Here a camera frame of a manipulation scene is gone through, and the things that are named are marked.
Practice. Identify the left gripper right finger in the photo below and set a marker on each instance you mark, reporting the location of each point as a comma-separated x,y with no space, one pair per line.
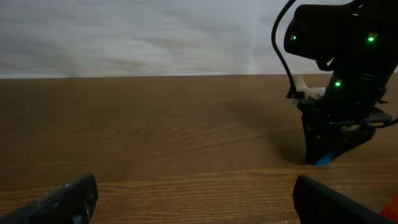
320,207

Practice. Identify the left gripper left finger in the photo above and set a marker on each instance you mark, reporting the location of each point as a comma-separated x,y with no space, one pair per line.
65,203

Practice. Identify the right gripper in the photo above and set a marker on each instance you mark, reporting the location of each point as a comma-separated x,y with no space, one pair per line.
342,110

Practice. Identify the blue cube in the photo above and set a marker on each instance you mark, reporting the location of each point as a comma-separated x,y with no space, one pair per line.
325,160

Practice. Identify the red cube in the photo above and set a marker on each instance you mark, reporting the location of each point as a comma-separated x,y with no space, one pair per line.
391,213

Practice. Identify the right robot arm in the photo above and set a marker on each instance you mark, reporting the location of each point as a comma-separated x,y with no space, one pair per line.
326,31

